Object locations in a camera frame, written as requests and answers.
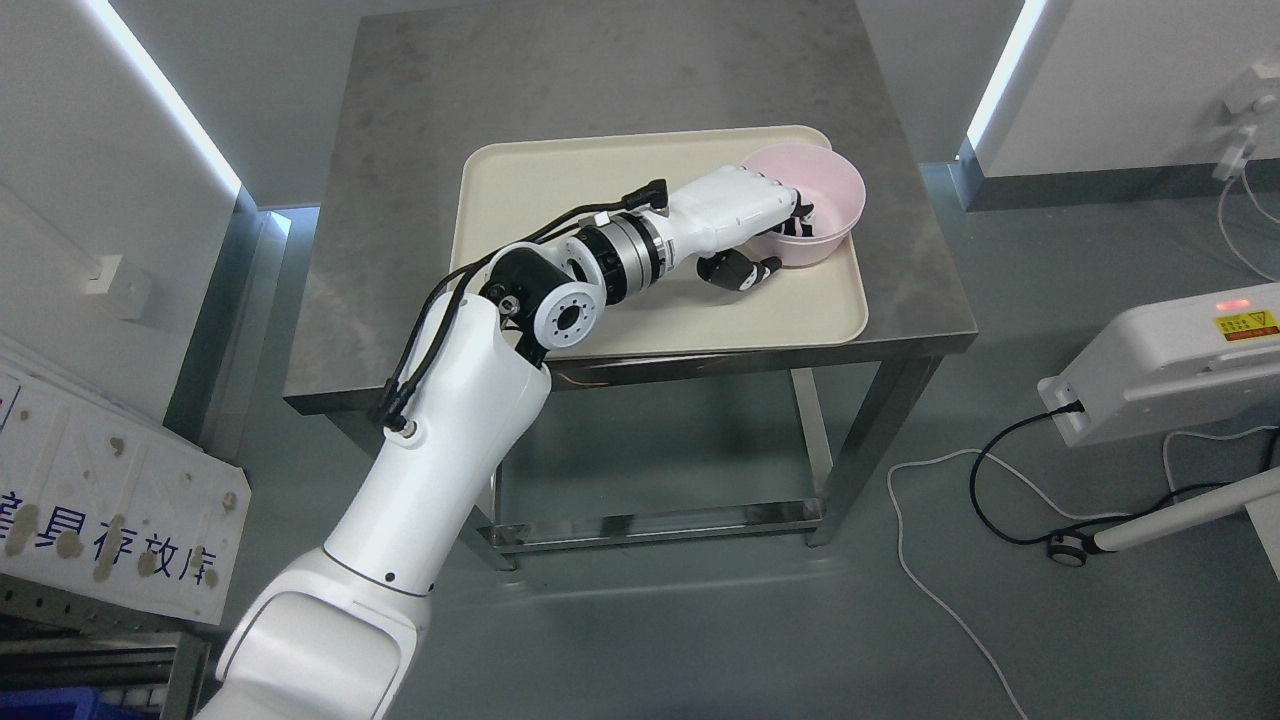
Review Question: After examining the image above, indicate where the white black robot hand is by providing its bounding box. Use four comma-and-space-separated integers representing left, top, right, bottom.
659, 165, 815, 292

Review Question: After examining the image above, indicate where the pink bowl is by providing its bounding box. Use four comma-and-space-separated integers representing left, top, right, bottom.
742, 142, 867, 258
760, 208, 856, 266

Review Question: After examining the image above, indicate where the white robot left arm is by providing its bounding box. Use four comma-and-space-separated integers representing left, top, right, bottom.
198, 179, 668, 719

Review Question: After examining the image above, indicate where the stainless steel table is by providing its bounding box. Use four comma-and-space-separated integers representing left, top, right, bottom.
283, 0, 979, 571

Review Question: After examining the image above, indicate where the white stand leg with caster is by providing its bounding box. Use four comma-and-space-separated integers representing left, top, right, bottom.
1046, 468, 1279, 571

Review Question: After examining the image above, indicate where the white machine with warning label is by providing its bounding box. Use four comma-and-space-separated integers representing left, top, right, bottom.
1037, 283, 1279, 447

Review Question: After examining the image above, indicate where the white sign board with characters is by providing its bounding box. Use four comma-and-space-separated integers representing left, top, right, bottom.
1, 338, 252, 625

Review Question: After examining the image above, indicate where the blue crate bottom left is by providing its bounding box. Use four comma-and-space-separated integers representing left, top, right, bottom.
1, 687, 147, 719

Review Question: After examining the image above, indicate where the white floor cable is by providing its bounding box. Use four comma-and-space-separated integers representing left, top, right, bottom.
886, 427, 1280, 720

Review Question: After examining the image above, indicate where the black power cable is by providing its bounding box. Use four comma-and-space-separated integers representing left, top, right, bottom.
968, 398, 1251, 544

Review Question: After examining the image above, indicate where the white wall plug right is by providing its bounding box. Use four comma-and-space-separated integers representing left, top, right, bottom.
1211, 59, 1279, 183

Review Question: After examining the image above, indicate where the white wall socket left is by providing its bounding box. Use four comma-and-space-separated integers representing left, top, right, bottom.
82, 254, 154, 322

